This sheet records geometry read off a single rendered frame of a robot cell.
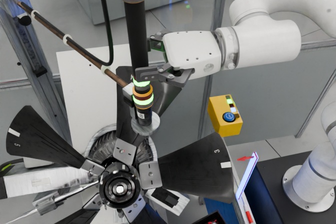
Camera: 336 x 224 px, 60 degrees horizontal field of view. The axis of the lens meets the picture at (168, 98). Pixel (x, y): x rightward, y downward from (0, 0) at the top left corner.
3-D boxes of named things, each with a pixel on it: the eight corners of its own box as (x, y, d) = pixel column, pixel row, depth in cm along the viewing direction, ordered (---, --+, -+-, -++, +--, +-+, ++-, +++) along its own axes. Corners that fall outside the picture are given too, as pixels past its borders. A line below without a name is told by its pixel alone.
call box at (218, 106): (206, 111, 136) (208, 96, 128) (227, 108, 137) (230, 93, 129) (216, 140, 125) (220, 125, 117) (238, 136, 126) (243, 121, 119)
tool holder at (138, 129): (120, 120, 72) (114, 93, 65) (141, 104, 76) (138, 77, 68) (144, 141, 68) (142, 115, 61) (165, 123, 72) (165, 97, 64)
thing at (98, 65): (18, 6, 92) (16, 2, 90) (22, 4, 92) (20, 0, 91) (130, 94, 67) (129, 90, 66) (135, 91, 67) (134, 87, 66)
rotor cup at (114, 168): (101, 197, 96) (98, 219, 83) (94, 156, 94) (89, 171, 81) (145, 190, 98) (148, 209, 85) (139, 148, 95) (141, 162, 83)
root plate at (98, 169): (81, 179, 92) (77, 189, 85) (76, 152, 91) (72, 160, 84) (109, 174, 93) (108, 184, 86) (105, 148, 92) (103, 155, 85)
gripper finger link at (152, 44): (163, 50, 61) (131, 54, 60) (161, 41, 63) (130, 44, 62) (163, 37, 58) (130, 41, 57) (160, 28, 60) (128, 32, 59)
